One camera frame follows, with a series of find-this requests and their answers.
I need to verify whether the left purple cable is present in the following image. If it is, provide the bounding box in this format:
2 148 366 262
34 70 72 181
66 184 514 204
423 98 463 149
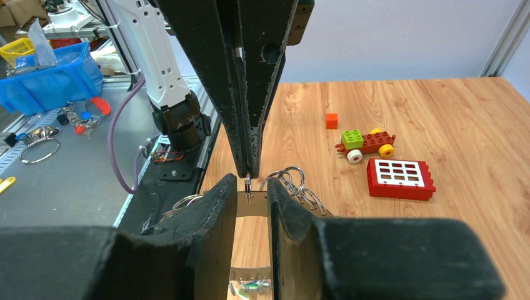
107 74 152 196

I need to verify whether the metal disc with keyrings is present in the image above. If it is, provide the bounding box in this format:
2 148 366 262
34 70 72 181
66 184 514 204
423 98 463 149
154 174 343 299

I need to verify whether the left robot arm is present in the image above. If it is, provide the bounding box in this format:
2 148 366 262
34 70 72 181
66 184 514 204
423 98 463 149
109 1 315 179

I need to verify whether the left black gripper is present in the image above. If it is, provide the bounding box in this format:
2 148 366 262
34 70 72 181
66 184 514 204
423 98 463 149
156 0 315 178

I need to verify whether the small orange cube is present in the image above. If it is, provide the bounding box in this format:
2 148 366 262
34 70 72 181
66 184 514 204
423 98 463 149
326 113 339 129

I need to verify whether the toy brick car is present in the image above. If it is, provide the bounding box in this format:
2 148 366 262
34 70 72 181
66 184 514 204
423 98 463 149
335 128 396 164

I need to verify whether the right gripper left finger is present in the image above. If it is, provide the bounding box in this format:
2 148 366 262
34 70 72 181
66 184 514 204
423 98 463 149
1 174 238 299

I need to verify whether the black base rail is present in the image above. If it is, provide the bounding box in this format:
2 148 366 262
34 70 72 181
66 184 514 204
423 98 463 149
113 121 221 234

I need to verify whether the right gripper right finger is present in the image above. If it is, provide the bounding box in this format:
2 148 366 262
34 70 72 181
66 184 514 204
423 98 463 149
267 179 506 299

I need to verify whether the red window brick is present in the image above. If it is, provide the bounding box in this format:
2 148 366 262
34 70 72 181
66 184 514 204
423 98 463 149
366 158 436 201

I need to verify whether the large loose keyring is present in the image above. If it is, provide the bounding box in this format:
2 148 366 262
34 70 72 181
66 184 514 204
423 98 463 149
19 137 61 164

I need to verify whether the bunch of coloured key tags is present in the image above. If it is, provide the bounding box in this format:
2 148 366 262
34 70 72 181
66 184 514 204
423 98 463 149
56 96 111 140

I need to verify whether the yellow plastic basket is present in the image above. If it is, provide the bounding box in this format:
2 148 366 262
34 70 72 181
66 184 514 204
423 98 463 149
0 37 35 67

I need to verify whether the green tag key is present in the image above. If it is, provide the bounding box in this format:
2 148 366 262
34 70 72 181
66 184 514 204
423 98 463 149
239 279 271 293

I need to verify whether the blue plastic bin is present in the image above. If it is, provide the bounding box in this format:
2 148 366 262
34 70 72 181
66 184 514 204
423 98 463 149
1 42 103 116

